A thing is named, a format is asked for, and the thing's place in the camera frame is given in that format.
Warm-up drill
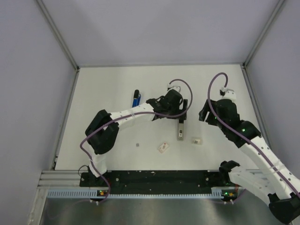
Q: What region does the grey black stapler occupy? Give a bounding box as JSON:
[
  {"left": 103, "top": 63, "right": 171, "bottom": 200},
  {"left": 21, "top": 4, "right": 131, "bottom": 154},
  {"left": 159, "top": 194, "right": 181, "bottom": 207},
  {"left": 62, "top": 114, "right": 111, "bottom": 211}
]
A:
[{"left": 177, "top": 120, "right": 184, "bottom": 141}]

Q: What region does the blue black stapler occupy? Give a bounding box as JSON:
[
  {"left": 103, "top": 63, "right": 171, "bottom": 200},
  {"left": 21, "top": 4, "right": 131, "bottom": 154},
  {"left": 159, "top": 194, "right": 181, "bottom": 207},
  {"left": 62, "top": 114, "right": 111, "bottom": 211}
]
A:
[{"left": 132, "top": 90, "right": 141, "bottom": 107}]

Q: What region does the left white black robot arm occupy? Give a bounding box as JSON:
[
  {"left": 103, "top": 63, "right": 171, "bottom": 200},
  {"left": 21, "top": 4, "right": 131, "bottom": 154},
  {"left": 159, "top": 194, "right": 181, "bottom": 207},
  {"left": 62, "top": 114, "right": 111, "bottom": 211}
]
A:
[{"left": 83, "top": 88, "right": 191, "bottom": 186}]

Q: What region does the open staple box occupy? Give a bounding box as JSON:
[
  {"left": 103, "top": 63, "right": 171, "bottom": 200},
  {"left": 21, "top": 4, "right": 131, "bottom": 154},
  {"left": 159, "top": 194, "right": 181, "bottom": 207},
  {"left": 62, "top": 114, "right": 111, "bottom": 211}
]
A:
[{"left": 191, "top": 138, "right": 202, "bottom": 145}]

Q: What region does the closed staple box red logo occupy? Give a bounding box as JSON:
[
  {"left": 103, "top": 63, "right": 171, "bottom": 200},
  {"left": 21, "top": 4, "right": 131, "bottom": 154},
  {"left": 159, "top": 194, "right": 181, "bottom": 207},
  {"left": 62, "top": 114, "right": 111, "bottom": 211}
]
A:
[{"left": 157, "top": 142, "right": 169, "bottom": 153}]

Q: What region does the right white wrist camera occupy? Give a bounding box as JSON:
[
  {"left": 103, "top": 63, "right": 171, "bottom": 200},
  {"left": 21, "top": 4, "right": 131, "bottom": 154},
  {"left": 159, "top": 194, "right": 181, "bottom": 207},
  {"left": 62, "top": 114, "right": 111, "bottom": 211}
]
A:
[{"left": 220, "top": 87, "right": 236, "bottom": 101}]

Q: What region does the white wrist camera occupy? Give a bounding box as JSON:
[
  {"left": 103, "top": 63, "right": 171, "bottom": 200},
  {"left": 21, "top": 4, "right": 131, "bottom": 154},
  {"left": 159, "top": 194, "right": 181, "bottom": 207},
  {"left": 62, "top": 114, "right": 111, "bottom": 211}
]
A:
[
  {"left": 167, "top": 83, "right": 181, "bottom": 93},
  {"left": 220, "top": 87, "right": 236, "bottom": 101}
]

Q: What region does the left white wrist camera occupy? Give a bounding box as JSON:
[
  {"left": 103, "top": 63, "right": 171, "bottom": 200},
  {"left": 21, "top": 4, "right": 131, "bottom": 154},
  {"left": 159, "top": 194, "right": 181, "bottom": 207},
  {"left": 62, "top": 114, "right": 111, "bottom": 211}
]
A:
[{"left": 167, "top": 83, "right": 181, "bottom": 93}]

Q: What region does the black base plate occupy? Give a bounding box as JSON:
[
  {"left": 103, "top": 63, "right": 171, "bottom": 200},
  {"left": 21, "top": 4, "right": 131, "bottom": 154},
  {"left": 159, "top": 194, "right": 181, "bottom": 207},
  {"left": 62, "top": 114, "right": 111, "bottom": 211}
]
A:
[{"left": 79, "top": 170, "right": 227, "bottom": 195}]

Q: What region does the grey slotted cable duct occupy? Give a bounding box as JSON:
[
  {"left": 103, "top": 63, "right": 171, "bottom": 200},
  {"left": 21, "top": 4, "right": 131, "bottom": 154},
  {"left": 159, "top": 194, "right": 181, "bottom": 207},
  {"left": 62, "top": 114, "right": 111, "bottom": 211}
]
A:
[{"left": 47, "top": 189, "right": 224, "bottom": 199}]

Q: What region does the right aluminium frame post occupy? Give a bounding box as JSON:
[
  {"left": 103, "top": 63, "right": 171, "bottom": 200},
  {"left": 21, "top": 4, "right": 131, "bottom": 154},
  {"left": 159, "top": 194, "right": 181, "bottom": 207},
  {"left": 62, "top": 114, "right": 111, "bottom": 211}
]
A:
[{"left": 243, "top": 0, "right": 287, "bottom": 68}]

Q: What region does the aluminium frame post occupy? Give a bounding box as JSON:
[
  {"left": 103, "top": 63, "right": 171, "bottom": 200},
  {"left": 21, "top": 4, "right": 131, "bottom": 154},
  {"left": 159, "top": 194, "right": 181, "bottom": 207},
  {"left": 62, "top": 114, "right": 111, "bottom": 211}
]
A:
[
  {"left": 34, "top": 0, "right": 79, "bottom": 71},
  {"left": 243, "top": 0, "right": 287, "bottom": 68}
]

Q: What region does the aluminium rail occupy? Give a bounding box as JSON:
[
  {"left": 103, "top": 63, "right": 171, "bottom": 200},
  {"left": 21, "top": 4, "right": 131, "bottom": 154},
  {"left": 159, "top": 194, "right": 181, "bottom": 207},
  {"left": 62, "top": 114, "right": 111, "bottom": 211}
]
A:
[{"left": 37, "top": 170, "right": 84, "bottom": 188}]

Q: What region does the left aluminium frame post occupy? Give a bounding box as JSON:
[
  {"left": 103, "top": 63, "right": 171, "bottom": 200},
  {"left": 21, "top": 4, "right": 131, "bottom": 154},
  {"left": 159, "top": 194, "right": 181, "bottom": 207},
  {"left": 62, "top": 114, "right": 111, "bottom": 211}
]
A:
[{"left": 34, "top": 0, "right": 79, "bottom": 71}]

